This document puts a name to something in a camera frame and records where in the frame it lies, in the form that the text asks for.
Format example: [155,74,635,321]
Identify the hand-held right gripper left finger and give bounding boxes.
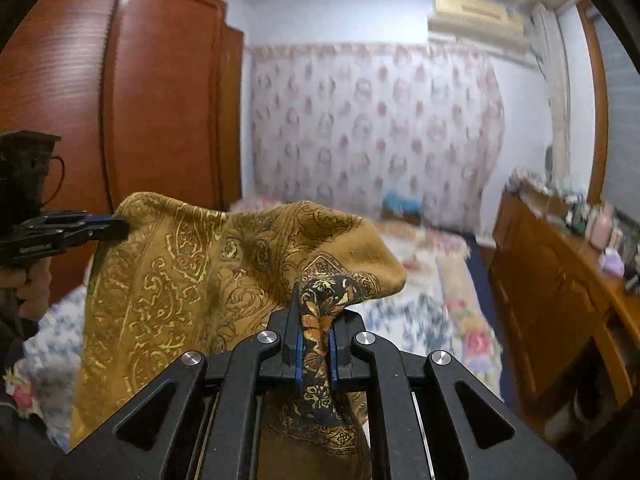
[65,307,304,480]

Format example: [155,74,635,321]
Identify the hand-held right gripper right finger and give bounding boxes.
[327,310,576,480]

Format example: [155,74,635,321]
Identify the floral bedspread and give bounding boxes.
[230,197,506,401]

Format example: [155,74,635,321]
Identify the wooden wardrobe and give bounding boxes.
[0,0,246,306]

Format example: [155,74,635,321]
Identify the blue white floral quilt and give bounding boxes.
[5,285,456,456]

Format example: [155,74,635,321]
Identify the grey window blind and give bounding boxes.
[595,10,640,201]

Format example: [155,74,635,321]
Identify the pink bottle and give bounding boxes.
[590,203,615,251]

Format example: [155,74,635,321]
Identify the black cable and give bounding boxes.
[45,156,67,207]

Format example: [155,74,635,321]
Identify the golden brown patterned shirt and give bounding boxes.
[70,191,408,480]

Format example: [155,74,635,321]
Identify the pile of folded fabrics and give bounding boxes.
[507,170,591,211]

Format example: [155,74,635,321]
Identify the sheer curtain with ring print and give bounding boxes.
[247,42,506,233]

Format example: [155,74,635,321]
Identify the blue plastic bag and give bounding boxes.
[382,190,423,223]

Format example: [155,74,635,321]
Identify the small purple pouch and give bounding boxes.
[600,249,626,277]

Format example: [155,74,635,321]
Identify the dark blue bed sheet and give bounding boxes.
[462,237,503,396]

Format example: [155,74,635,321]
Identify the wooden sideboard cabinet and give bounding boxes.
[487,192,640,421]

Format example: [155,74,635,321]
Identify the cream lace curtain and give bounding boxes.
[530,2,573,181]

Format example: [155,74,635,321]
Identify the wooden window frame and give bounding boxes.
[575,2,609,206]

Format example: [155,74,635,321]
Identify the person's left hand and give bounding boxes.
[0,259,52,322]

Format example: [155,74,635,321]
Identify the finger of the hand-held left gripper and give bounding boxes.
[14,210,132,260]

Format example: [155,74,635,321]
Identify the wall air conditioner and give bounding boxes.
[427,0,531,56]

